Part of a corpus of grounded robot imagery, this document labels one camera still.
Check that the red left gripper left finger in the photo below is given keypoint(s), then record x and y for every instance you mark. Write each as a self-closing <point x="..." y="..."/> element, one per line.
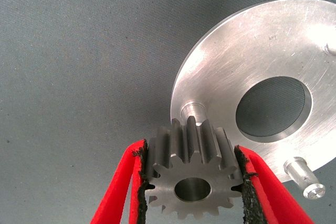
<point x="109" y="208"/>

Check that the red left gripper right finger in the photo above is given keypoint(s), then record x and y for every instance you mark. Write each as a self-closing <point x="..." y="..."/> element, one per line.
<point x="283" y="208"/>

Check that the steel planetary gear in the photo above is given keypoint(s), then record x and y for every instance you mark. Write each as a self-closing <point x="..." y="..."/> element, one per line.
<point x="194" y="171"/>

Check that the round metal carrier plate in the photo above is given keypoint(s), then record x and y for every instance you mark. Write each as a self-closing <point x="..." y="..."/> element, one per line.
<point x="236" y="64"/>

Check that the dark grey table cloth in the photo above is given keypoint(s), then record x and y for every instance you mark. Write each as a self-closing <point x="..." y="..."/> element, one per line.
<point x="78" y="51"/>

